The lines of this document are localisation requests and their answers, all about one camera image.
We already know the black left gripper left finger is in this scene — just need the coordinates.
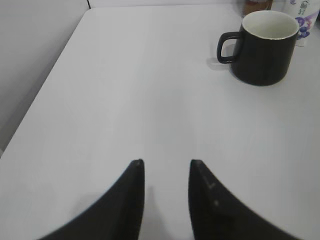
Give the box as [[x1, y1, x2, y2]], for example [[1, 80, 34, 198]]
[[43, 159, 145, 240]]

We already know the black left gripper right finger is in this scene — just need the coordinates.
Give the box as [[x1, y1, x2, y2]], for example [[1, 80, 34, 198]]
[[188, 159, 295, 240]]

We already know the black mug white inside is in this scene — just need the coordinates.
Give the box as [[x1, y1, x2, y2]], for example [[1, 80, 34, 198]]
[[216, 10, 300, 86]]

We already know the brown coffee drink bottle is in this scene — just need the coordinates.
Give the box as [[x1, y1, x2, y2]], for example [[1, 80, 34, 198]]
[[242, 0, 273, 17]]

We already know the white blueberry yogurt carton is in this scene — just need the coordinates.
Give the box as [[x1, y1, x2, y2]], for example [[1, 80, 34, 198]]
[[283, 0, 320, 47]]

